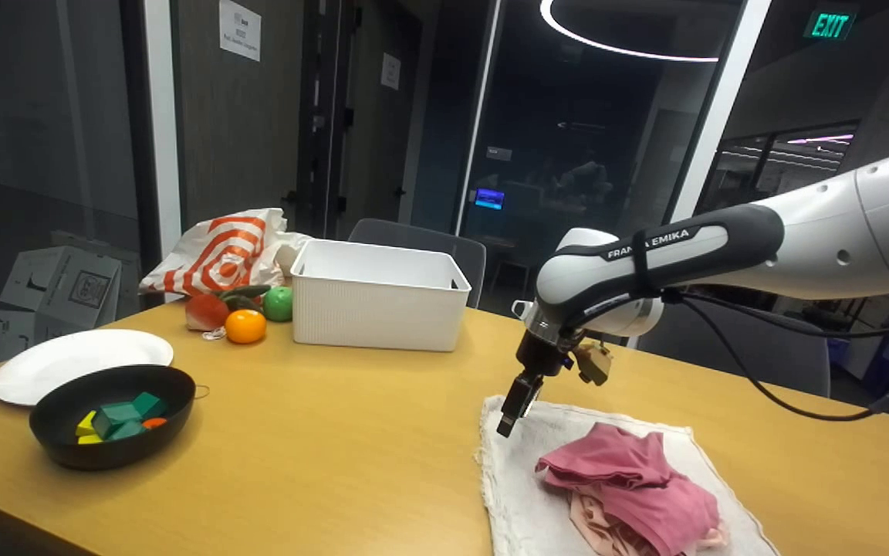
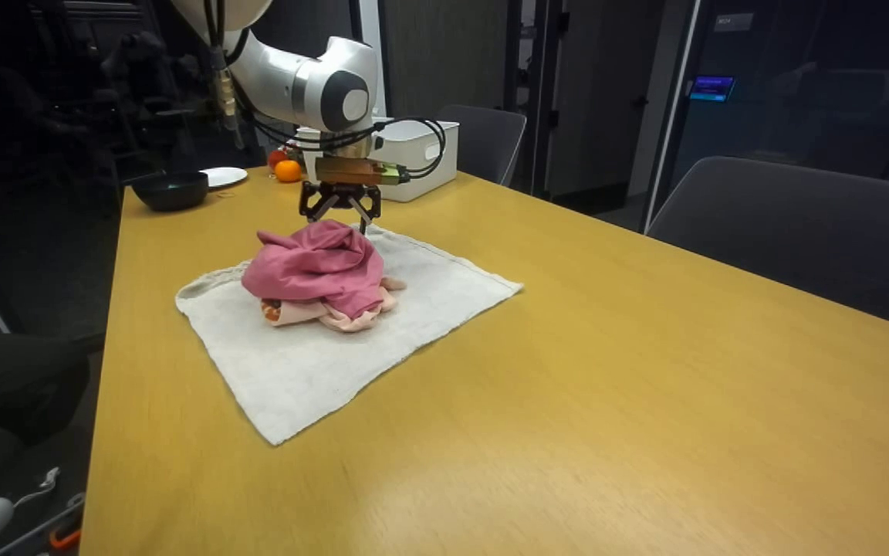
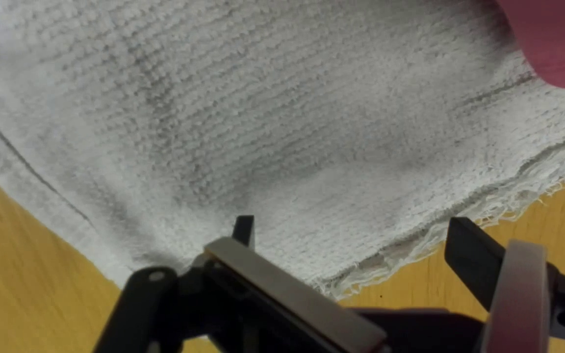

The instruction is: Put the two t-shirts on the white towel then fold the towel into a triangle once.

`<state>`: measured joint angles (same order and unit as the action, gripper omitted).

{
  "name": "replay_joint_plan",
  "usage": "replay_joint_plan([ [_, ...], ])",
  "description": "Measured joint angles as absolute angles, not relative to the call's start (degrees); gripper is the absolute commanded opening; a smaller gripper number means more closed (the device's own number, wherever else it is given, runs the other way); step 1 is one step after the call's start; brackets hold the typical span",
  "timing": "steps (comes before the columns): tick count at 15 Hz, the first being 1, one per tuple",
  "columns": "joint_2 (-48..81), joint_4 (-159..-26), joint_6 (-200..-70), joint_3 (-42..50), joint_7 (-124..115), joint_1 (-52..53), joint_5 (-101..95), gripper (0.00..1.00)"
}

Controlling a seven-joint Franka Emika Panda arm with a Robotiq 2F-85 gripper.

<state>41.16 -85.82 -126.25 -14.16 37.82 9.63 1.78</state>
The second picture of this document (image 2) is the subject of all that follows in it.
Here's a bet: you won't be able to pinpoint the blue lit screen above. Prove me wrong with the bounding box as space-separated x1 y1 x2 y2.
686 72 738 106

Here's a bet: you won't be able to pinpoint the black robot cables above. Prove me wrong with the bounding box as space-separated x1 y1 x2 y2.
247 110 454 187

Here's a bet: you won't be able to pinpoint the white plate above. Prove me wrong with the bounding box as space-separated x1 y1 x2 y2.
198 162 253 193

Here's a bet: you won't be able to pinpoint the grey office chair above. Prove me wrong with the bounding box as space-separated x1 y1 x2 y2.
393 100 532 187
645 152 889 340

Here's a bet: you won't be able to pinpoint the pink t-shirt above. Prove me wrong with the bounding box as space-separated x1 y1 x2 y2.
238 218 393 321

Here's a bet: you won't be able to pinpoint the white towel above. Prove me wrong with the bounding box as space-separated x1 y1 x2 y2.
174 222 526 447

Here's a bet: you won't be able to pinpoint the orange fruit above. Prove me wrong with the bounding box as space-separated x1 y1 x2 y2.
268 153 308 187

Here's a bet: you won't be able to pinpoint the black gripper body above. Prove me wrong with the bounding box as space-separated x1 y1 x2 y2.
300 180 382 216

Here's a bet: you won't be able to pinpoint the white plastic bin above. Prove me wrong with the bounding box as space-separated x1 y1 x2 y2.
368 114 464 204

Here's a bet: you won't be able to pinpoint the peach patterned t-shirt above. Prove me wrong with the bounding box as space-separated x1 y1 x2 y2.
257 273 407 336

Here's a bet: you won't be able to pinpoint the black bowl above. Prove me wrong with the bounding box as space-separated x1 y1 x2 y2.
130 166 213 216

